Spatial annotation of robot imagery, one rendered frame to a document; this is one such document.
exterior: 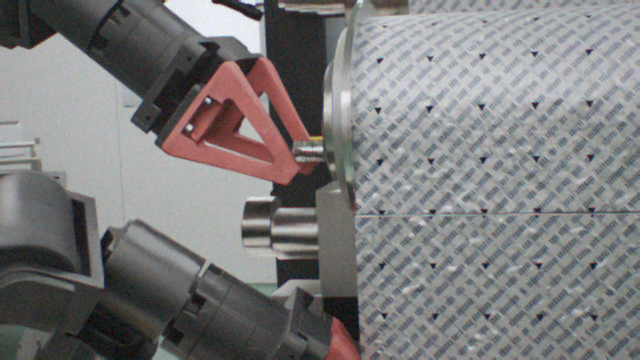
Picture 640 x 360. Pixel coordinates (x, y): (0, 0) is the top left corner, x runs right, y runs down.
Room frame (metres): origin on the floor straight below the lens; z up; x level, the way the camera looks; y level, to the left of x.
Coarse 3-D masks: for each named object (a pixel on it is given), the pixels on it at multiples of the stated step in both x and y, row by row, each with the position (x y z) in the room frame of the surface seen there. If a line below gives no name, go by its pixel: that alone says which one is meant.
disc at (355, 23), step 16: (368, 0) 0.78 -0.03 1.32; (352, 16) 0.74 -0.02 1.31; (368, 16) 0.77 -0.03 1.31; (352, 32) 0.72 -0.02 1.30; (352, 48) 0.72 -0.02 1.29; (352, 64) 0.71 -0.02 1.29; (352, 80) 0.71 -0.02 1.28; (352, 96) 0.71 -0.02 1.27; (352, 112) 0.71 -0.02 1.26; (352, 128) 0.71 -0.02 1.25; (352, 144) 0.71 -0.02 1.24; (352, 160) 0.70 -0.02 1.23; (352, 176) 0.71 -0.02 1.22; (352, 192) 0.71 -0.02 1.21; (352, 208) 0.72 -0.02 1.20
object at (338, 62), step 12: (336, 48) 0.74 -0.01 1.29; (336, 60) 0.73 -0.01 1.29; (336, 72) 0.73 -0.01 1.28; (336, 84) 0.72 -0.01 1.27; (336, 96) 0.72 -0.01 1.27; (336, 108) 0.72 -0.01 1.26; (336, 120) 0.72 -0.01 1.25; (336, 132) 0.72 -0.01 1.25; (336, 144) 0.72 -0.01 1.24; (336, 156) 0.72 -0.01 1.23; (336, 168) 0.73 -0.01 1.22; (348, 204) 0.75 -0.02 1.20
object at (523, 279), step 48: (384, 240) 0.70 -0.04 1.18; (432, 240) 0.69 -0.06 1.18; (480, 240) 0.69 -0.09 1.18; (528, 240) 0.68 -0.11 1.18; (576, 240) 0.68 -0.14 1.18; (624, 240) 0.67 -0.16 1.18; (384, 288) 0.70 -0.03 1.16; (432, 288) 0.70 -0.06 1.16; (480, 288) 0.69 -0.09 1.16; (528, 288) 0.68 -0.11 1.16; (576, 288) 0.68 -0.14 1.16; (624, 288) 0.67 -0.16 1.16; (384, 336) 0.70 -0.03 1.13; (432, 336) 0.70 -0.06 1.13; (480, 336) 0.69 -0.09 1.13; (528, 336) 0.69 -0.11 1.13; (576, 336) 0.68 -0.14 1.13; (624, 336) 0.67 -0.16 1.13
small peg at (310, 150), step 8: (296, 144) 0.79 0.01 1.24; (304, 144) 0.79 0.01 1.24; (312, 144) 0.78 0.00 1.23; (320, 144) 0.78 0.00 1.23; (296, 152) 0.78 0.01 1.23; (304, 152) 0.78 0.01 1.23; (312, 152) 0.78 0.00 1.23; (320, 152) 0.78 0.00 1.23; (296, 160) 0.79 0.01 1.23; (304, 160) 0.79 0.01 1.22; (312, 160) 0.78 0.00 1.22; (320, 160) 0.78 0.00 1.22
